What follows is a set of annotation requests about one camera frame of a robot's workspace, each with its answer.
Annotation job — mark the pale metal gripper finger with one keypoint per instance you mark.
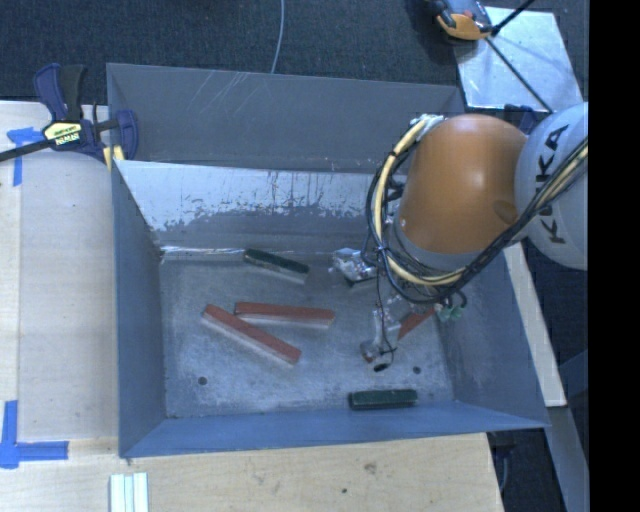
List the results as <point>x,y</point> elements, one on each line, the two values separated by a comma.
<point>350,265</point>
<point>385,330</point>

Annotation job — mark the red-brown flat block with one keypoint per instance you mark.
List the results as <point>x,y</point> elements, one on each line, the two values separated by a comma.
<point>285,313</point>
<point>416,321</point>
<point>250,332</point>

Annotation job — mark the dark green flat block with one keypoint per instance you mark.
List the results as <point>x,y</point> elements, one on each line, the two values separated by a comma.
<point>384,399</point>
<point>275,264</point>

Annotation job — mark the grey metal bin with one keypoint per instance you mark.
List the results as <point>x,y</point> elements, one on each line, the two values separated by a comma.
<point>320,360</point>

